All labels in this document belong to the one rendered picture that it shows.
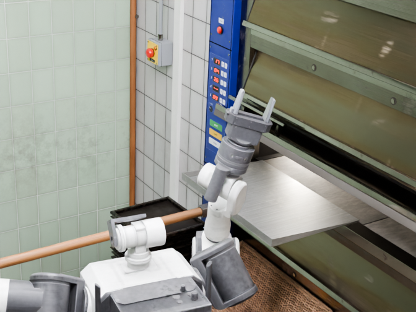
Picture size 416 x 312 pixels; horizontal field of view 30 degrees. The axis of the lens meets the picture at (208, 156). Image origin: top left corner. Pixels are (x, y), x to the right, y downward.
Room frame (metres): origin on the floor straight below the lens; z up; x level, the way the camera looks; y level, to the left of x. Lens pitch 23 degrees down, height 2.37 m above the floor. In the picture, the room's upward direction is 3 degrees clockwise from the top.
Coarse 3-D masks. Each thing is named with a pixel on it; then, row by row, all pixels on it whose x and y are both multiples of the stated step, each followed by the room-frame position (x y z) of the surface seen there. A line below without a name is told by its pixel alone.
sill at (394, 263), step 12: (336, 228) 2.27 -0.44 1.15; (348, 228) 2.23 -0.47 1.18; (360, 228) 2.23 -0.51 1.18; (360, 240) 2.18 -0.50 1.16; (372, 240) 2.15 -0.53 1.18; (384, 240) 2.16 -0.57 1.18; (372, 252) 2.13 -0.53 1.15; (384, 252) 2.09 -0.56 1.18; (396, 252) 2.09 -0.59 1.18; (396, 264) 2.04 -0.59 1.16; (408, 264) 2.02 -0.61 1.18; (408, 276) 2.00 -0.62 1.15
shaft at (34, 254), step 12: (168, 216) 2.20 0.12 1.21; (180, 216) 2.21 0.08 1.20; (192, 216) 2.23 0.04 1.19; (72, 240) 2.02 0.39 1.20; (84, 240) 2.03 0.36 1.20; (96, 240) 2.05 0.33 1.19; (108, 240) 2.08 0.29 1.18; (24, 252) 1.95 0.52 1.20; (36, 252) 1.95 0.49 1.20; (48, 252) 1.97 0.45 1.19; (60, 252) 1.99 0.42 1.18; (0, 264) 1.89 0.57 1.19; (12, 264) 1.91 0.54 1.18
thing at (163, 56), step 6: (150, 42) 3.21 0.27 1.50; (156, 42) 3.18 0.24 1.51; (162, 42) 3.18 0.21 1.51; (168, 42) 3.19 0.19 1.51; (162, 48) 3.16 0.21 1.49; (168, 48) 3.18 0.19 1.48; (156, 54) 3.17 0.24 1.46; (162, 54) 3.16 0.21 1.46; (168, 54) 3.18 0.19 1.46; (150, 60) 3.21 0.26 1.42; (156, 60) 3.16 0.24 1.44; (162, 60) 3.17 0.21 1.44; (168, 60) 3.18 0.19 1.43
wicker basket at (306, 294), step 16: (240, 256) 2.67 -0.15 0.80; (256, 256) 2.60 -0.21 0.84; (256, 272) 2.57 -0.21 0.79; (272, 272) 2.51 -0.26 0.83; (288, 288) 2.42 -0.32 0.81; (304, 288) 2.37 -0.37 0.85; (240, 304) 2.58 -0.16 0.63; (256, 304) 2.52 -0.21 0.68; (288, 304) 2.40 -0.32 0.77; (304, 304) 2.34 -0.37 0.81; (320, 304) 2.28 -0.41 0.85
